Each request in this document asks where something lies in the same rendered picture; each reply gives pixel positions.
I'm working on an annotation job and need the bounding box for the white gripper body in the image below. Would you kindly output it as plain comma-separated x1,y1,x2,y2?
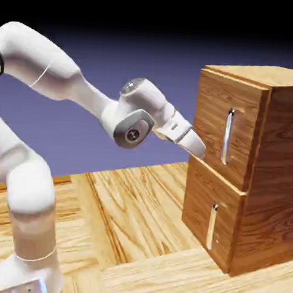
154,127,208,160

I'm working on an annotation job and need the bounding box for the larger wooden cabinet door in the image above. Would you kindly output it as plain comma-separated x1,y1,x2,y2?
189,68,273,193

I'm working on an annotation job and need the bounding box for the smaller wooden cabinet door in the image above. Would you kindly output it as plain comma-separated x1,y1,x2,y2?
178,154,249,276

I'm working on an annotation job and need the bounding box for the wooden cabinet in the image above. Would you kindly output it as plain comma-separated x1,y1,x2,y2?
177,60,293,282

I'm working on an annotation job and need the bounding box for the long silver door handle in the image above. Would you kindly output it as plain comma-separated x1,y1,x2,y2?
220,107,236,166

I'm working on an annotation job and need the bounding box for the short silver door handle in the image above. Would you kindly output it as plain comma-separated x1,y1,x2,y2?
205,203,220,251

